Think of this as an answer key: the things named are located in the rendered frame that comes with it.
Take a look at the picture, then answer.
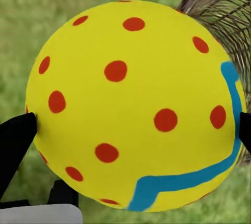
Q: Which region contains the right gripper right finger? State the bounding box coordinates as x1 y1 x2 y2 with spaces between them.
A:
239 112 251 154

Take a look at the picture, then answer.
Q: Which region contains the wicker basket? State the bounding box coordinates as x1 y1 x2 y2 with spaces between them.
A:
177 0 251 168

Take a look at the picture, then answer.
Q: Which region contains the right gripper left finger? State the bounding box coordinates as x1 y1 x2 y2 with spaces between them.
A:
0 112 37 200

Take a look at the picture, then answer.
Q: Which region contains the easter egg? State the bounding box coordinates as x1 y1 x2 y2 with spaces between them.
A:
26 0 247 212

